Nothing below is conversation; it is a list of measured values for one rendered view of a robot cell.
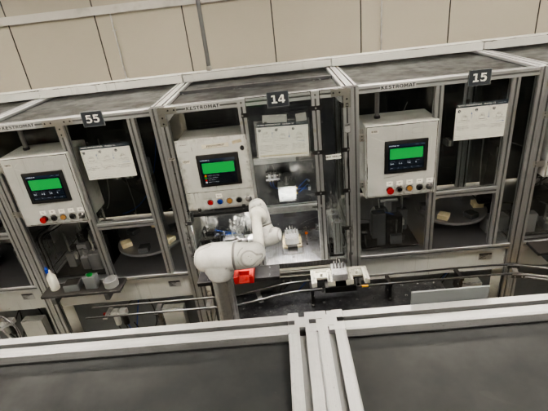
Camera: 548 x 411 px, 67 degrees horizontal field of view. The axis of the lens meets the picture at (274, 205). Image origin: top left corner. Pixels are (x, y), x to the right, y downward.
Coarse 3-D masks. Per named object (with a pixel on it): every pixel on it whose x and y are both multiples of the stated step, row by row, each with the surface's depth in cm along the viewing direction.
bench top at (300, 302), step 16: (320, 288) 286; (368, 288) 281; (384, 288) 279; (400, 288) 277; (416, 288) 276; (432, 288) 274; (256, 304) 278; (272, 304) 276; (288, 304) 274; (304, 304) 273; (320, 304) 271; (336, 304) 270; (352, 304) 268; (368, 304) 266; (384, 304) 265; (400, 304) 263
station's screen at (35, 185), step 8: (40, 176) 245; (48, 176) 245; (56, 176) 245; (32, 184) 248; (40, 184) 248; (48, 184) 248; (56, 184) 248; (32, 192) 250; (40, 192) 250; (48, 192) 250; (56, 192) 250; (64, 192) 250; (40, 200) 252
